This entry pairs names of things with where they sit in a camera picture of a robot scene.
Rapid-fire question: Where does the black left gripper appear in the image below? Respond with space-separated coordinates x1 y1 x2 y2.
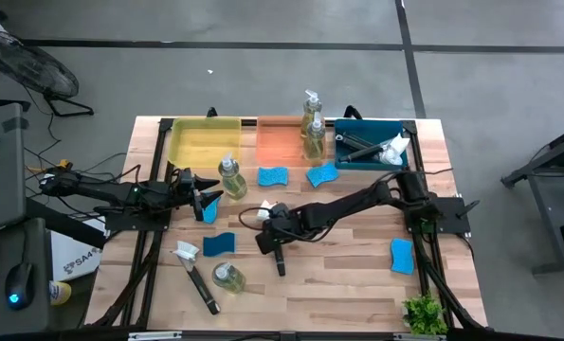
170 166 226 223

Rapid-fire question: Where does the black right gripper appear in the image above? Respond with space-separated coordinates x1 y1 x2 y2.
255 203 306 256

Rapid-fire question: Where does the light blue wavy sponge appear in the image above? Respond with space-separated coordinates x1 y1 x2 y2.
200 196 222 225
305 161 340 189
257 165 290 188
390 237 416 277

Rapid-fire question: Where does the black handled white dish brush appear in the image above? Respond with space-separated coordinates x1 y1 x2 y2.
256 200 287 278
336 133 405 167
171 240 222 316
338 133 411 164

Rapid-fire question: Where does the clear yellow dish soap bottle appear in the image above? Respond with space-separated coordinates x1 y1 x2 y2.
303 111 328 167
211 261 247 295
301 88 324 138
217 151 248 201

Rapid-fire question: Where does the dark blue wavy sponge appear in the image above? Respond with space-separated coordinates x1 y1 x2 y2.
202 231 237 259

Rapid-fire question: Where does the yellow translucent plastic bin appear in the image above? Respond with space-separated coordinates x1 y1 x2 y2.
167 117 244 170

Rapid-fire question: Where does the orange translucent plastic bin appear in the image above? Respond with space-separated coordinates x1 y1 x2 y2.
255 116 328 168

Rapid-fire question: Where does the white cardboard box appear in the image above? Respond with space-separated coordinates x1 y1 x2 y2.
48 215 108 283

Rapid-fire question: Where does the teal plastic bin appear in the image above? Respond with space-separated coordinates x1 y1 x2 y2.
333 117 410 171

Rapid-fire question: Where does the small potted green plant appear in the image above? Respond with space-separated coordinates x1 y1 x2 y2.
401 293 449 336

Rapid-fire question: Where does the grey desk top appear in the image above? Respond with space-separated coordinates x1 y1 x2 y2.
0 217 54 336
0 102 27 237

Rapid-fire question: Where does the yellow cup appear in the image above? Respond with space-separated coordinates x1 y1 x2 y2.
48 279 73 307

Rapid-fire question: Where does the black computer mouse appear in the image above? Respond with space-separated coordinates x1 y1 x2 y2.
4 261 35 312

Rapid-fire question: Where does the black floor fan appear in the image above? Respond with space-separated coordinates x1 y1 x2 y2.
0 28 96 118

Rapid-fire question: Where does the black metal stand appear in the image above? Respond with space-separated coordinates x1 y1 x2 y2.
500 120 564 276

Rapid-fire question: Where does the black metal table frame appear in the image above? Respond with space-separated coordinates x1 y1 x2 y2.
84 106 489 332

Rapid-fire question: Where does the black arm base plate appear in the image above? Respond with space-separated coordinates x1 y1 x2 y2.
103 206 173 233
404 196 472 236

